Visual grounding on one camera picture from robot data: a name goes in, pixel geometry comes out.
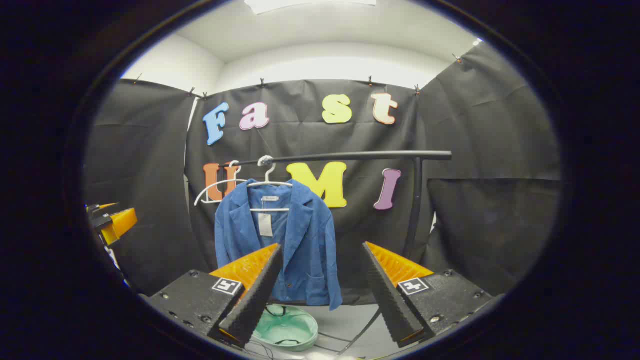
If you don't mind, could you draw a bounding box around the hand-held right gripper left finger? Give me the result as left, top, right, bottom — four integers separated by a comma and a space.
147, 244, 283, 348

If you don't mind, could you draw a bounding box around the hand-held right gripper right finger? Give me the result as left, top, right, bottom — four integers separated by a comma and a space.
362, 242, 493, 349

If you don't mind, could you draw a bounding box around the green laundry hamper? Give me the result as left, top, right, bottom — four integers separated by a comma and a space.
250, 304, 319, 352

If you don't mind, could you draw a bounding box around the blue jacket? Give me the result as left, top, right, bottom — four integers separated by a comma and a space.
215, 179, 344, 312

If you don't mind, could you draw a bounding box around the white clothes hanger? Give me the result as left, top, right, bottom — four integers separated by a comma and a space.
246, 156, 294, 213
194, 161, 248, 207

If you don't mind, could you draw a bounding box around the black clothes rack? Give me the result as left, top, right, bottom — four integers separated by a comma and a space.
220, 150, 453, 356

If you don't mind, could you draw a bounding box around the white garment tag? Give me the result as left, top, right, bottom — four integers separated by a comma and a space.
258, 200, 275, 238

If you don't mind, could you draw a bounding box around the black backdrop cloth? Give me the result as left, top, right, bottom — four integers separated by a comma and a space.
85, 42, 562, 303

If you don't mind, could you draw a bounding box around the row of black backdrop clips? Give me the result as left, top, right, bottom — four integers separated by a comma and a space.
132, 52, 463, 99

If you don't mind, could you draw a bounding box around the ceiling light panel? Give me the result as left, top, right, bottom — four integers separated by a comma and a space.
244, 0, 377, 15

